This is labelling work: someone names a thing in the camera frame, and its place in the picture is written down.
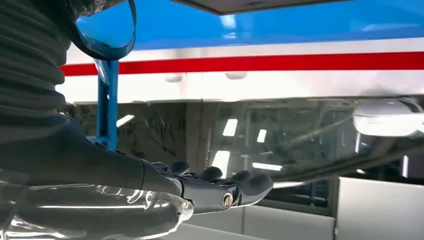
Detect white panel with red stripe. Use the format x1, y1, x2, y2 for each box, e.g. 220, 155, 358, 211
55, 37, 424, 104

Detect glass window pane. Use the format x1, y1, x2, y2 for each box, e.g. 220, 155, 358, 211
185, 98, 424, 186

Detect white rounded dome object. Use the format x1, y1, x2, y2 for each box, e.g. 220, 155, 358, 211
352, 97, 424, 138

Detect thick black camera cable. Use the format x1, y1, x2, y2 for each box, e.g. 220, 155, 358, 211
64, 0, 138, 62

